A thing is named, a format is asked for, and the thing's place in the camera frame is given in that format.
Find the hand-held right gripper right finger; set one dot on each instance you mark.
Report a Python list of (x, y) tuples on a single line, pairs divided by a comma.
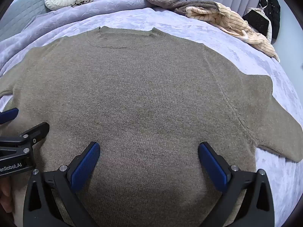
[(211, 165)]

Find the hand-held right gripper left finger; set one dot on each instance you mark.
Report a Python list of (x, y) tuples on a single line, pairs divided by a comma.
[(86, 163)]

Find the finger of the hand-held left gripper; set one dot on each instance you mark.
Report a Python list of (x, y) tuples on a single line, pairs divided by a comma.
[(8, 115), (35, 132)]

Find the brown knit sweater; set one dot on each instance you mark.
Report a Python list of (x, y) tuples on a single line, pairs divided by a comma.
[(142, 87)]

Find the person's left hand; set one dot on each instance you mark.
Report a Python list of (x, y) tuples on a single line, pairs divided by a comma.
[(4, 190)]

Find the grey quilted headboard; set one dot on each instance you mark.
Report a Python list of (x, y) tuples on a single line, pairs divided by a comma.
[(21, 7)]

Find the lavender plush blanket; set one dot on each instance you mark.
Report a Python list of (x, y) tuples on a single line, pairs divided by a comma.
[(236, 42)]

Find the small beige crumpled cloth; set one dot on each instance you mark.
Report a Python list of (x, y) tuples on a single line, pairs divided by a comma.
[(81, 0)]

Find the cream striped garment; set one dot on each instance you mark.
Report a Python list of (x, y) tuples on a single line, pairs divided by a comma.
[(233, 21)]

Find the grey-brown fleece garment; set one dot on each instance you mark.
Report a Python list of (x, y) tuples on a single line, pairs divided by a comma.
[(180, 4)]

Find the black hanging jacket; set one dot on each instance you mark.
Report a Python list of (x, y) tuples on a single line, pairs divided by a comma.
[(272, 11)]

